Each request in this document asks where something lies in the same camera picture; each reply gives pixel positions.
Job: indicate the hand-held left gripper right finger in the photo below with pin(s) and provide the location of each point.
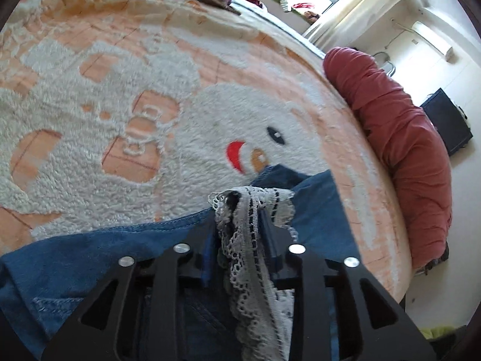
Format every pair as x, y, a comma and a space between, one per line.
276, 240

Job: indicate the green cloth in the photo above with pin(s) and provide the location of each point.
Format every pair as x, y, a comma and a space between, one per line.
441, 336

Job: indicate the red rolled blanket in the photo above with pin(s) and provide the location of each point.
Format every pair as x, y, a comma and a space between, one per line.
398, 139

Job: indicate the black box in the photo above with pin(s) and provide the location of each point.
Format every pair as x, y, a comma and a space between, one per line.
447, 122

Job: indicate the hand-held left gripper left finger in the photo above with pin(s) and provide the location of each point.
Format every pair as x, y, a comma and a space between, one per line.
207, 267

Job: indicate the white wall-mounted unit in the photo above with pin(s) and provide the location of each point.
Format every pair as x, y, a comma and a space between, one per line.
432, 39

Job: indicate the bed with grey sheet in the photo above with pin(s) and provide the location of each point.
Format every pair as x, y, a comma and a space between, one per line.
278, 22

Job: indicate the white curtain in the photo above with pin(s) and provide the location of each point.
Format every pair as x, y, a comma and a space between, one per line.
360, 7

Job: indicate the blue denim pants lace trim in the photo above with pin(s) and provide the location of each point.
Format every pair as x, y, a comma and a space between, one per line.
94, 255

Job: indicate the clothes on windowsill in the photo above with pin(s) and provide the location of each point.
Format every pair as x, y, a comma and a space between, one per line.
289, 5

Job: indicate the orange white fleece blanket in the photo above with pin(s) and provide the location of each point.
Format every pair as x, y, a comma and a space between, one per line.
150, 82

